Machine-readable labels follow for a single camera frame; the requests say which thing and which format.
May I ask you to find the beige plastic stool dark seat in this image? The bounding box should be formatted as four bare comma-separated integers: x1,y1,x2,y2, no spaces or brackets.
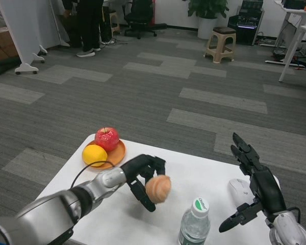
203,27,237,64

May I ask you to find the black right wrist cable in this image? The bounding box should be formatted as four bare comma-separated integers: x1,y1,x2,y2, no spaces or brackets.
287,206,302,223

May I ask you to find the clear water bottle green label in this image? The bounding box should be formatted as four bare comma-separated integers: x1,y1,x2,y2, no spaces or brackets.
178,197,211,245

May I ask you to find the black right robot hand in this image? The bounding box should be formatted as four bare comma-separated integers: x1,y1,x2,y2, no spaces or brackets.
218,132,288,233

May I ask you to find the green leafy plant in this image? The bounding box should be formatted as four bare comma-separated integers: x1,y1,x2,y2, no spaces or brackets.
187,0,230,20

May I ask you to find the yellow lemon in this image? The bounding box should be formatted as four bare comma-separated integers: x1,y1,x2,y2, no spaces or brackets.
82,144,108,168

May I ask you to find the white computer mouse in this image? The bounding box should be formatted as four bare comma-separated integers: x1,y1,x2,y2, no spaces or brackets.
228,178,256,205

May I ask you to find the person in black white shoes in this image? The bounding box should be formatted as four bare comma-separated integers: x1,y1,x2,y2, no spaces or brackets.
99,0,116,45

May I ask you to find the ridged brown bread roll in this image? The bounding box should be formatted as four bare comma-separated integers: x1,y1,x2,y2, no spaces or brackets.
144,175,172,204

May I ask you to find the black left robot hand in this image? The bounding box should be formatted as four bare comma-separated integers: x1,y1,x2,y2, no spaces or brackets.
121,154,167,213

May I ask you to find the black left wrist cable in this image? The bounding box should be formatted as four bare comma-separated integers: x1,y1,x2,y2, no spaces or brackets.
70,161,117,191

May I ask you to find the brown cardboard box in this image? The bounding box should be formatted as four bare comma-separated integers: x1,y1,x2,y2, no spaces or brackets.
0,27,18,61

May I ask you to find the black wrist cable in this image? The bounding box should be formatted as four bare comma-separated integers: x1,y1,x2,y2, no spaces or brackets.
70,161,117,191
287,206,302,223

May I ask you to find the bending person in black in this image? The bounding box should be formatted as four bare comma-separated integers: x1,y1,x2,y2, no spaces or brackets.
61,0,82,48

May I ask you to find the white partition on castors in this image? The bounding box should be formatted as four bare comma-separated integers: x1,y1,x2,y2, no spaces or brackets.
0,0,70,75

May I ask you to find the person in black trousers grey shoes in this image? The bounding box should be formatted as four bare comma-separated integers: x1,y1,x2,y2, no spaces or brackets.
75,0,105,58

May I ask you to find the red apple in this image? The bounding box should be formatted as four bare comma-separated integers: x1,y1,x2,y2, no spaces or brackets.
94,127,120,152

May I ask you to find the black office chair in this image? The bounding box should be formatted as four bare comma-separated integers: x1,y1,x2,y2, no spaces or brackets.
123,0,168,40

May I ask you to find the small beige stool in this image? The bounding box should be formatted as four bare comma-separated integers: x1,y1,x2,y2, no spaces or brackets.
108,9,121,38

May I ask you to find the orange plate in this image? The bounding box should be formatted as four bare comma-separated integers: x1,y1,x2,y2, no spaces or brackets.
83,139,127,170

